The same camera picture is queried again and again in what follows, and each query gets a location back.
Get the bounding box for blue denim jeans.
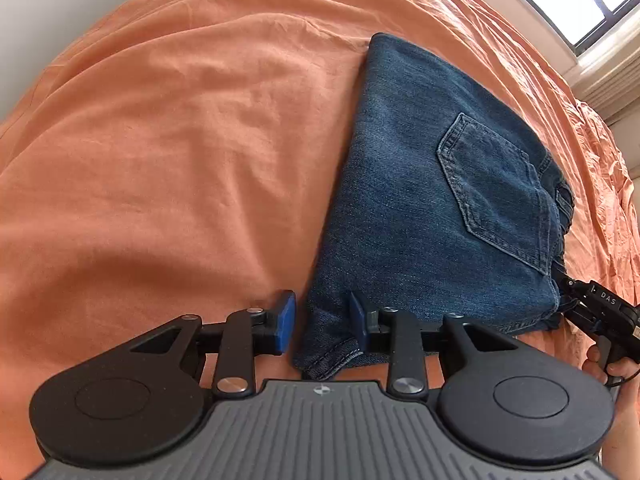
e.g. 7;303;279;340
293;34;574;380

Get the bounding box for person right hand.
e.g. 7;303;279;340
582;344;639;396

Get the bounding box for orange bed sheet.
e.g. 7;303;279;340
1;0;639;479

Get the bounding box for beige right curtain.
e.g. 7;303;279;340
564;32;639;125

